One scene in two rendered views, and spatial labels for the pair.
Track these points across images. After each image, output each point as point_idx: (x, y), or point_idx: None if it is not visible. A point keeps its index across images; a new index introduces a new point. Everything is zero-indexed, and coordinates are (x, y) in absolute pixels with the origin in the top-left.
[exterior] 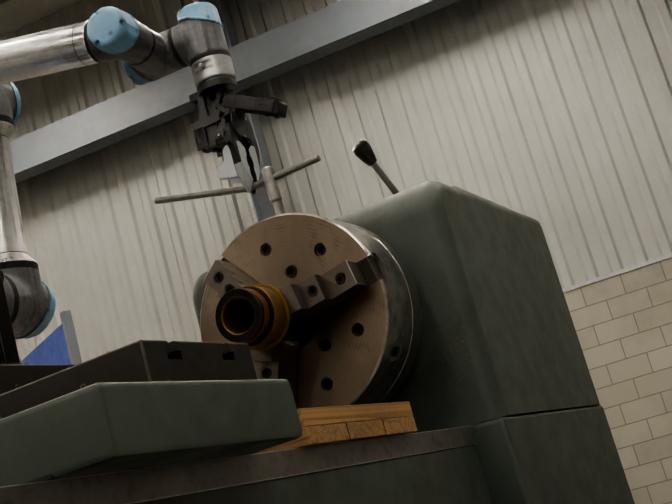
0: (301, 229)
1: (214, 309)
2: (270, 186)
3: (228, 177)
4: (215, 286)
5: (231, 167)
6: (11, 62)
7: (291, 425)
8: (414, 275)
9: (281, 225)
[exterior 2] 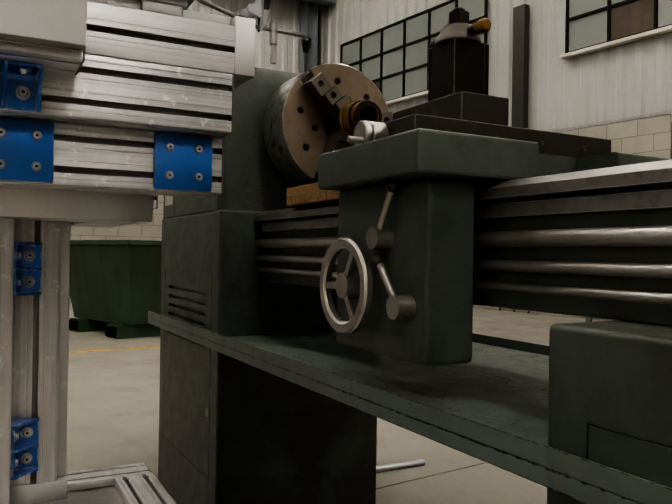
0: (360, 81)
1: (297, 98)
2: (275, 34)
3: (254, 14)
4: (317, 87)
5: (258, 9)
6: None
7: None
8: None
9: (350, 72)
